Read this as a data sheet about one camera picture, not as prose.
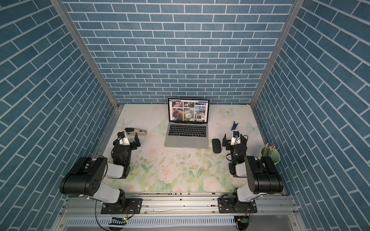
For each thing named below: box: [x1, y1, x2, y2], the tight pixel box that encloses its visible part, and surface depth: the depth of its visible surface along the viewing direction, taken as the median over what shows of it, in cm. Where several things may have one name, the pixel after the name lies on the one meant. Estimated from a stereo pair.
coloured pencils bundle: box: [263, 142, 276, 157], surface depth 79 cm
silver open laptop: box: [164, 97, 211, 149], surface depth 104 cm
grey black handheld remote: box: [124, 127, 148, 136], surface depth 102 cm
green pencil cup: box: [260, 145, 281, 165], surface depth 80 cm
